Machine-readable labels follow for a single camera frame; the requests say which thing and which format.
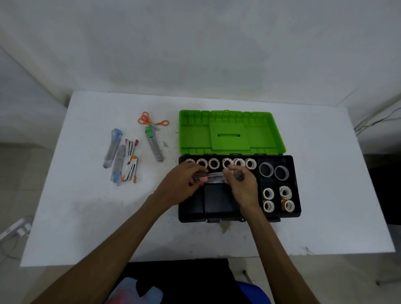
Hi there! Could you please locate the blue plastic chair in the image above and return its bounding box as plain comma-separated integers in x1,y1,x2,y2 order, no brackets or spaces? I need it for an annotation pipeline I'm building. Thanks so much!
236,281,272,304

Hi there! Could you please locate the person's black clothing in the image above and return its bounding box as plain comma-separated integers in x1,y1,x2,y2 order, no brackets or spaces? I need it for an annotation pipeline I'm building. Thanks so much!
106,258,245,304

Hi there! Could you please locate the person's right hand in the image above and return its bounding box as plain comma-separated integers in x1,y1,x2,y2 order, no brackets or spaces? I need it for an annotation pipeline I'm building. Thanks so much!
221,165,262,214

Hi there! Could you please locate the black toolbox with green lid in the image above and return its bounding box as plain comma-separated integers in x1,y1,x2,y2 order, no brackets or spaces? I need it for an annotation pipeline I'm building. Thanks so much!
178,109,302,223

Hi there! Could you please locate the blue knife package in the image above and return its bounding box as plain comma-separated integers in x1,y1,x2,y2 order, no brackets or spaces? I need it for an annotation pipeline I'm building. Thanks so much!
103,128,123,169
110,144,127,187

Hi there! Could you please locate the person's left forearm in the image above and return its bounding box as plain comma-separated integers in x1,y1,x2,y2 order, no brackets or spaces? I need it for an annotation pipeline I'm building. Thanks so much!
31,194,171,304

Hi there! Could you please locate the person's left hand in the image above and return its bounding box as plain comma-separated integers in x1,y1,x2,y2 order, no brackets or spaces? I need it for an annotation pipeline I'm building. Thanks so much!
152,162,209,210

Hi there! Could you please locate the black toolbox tray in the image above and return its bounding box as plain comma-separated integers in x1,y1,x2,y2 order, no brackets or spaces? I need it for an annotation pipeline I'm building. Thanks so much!
180,155,301,220

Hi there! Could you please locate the white power strip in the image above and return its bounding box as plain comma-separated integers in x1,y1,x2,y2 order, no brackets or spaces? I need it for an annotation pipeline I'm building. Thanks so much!
0,218,33,242

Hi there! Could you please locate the black wall cable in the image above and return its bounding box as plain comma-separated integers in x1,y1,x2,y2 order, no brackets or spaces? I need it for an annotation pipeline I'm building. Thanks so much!
354,108,401,132

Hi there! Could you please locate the green utility knife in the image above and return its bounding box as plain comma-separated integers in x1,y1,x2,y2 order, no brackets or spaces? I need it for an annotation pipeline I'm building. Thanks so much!
145,126,165,162

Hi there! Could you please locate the person's right forearm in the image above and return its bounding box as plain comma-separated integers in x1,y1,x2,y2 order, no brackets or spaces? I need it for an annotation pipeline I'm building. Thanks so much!
246,203,320,304

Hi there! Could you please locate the pink capped utility knife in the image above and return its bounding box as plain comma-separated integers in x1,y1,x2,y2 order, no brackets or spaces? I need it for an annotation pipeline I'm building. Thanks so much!
191,170,245,184

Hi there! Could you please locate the pink stapler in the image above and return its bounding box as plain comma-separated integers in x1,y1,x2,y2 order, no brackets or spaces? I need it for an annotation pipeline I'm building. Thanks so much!
125,139,140,165

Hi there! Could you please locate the white power cable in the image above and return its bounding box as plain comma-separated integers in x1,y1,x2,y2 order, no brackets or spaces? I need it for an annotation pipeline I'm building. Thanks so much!
0,235,19,261

